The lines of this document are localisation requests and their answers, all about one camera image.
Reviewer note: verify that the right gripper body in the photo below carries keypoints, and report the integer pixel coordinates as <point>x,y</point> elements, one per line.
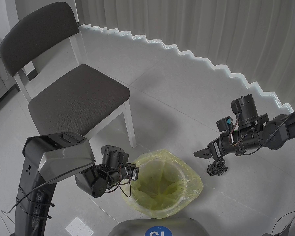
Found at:
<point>226,145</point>

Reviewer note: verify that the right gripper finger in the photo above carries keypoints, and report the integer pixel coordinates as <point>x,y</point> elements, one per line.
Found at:
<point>204,154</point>

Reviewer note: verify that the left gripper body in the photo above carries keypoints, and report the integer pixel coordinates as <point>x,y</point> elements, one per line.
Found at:
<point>124,173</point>

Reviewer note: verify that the black plastic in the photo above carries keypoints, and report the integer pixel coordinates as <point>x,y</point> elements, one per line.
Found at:
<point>217,168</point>

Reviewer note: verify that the yellow plastic bag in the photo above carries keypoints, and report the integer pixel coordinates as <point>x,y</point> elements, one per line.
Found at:
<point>191,183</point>

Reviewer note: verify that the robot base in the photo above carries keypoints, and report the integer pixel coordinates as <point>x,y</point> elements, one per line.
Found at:
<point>132,229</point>

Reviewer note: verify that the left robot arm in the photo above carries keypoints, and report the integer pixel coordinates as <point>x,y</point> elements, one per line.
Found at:
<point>61,156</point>

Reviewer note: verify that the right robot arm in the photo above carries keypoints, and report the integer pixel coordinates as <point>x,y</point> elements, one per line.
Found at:
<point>272,134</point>

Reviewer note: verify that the white trash bin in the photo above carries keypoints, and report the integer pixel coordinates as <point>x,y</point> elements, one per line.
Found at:
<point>184,178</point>

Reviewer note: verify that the white chair grey cushions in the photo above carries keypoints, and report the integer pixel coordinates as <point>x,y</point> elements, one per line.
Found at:
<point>76,99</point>

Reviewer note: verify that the white curtain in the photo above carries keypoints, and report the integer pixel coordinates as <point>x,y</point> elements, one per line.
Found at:
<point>186,13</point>

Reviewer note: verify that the pale grey sofa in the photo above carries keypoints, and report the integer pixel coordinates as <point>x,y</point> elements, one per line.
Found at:
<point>1,58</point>

